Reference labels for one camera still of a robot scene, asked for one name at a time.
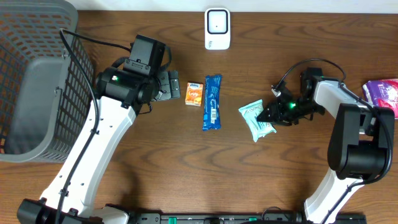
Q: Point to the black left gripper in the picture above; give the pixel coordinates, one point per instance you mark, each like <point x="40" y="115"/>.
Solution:
<point x="165" y="85"/>

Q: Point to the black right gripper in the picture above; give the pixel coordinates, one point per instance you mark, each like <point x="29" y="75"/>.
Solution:
<point x="277" y="114"/>

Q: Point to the orange snack packet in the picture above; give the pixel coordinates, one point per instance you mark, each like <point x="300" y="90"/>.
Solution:
<point x="194" y="93"/>

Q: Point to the mint green wipes pack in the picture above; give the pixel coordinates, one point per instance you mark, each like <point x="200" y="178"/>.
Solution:
<point x="250" y="113"/>

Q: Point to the blue Oreo cookie pack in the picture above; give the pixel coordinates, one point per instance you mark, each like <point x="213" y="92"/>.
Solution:
<point x="211" y="116"/>

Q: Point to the purple sanitary pad pack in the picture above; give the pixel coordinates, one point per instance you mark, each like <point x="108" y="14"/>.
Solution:
<point x="382" y="93"/>

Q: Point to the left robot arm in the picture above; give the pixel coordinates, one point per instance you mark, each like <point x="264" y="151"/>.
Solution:
<point x="71" y="195"/>

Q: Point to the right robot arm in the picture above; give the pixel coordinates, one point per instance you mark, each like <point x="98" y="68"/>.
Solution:
<point x="361" y="143"/>

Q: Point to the white barcode scanner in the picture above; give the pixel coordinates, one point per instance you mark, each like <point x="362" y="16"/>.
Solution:
<point x="217" y="28"/>

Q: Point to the grey plastic mesh basket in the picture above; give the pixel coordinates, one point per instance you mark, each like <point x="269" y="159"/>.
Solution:
<point x="45" y="72"/>

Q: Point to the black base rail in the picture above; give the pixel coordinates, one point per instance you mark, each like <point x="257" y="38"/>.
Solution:
<point x="269" y="217"/>

